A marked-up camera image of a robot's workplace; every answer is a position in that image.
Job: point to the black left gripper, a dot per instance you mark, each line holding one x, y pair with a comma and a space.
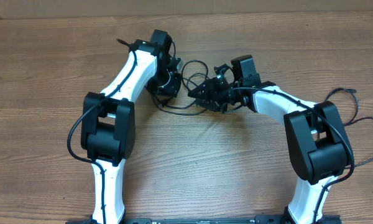
171, 89

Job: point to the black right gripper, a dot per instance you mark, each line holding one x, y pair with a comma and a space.
211, 92

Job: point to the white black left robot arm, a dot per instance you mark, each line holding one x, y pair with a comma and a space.
104, 135

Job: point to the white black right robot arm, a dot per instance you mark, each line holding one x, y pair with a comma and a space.
318, 146

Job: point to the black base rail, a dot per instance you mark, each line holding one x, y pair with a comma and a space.
258, 219

